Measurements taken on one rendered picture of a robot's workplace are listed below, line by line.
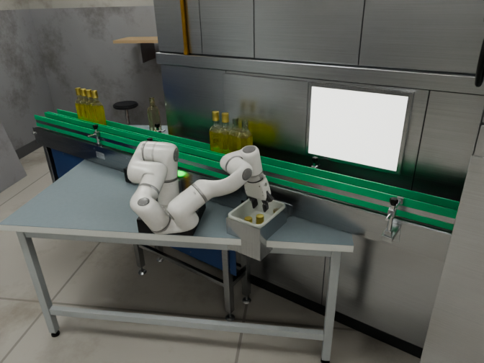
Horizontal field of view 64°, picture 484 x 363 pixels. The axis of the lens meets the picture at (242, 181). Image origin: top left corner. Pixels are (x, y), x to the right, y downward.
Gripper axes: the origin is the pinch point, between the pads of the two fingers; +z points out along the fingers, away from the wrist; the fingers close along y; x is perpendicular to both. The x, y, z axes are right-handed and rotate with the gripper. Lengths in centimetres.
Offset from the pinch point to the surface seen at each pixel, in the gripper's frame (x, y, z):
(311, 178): -19.9, -14.3, -3.5
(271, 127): -38.8, 15.6, -12.8
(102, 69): -174, 355, 44
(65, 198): 34, 99, 3
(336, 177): -27.1, -22.5, -1.3
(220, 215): 4.3, 21.4, 10.8
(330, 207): -15.8, -24.4, 5.6
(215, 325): 31, 18, 61
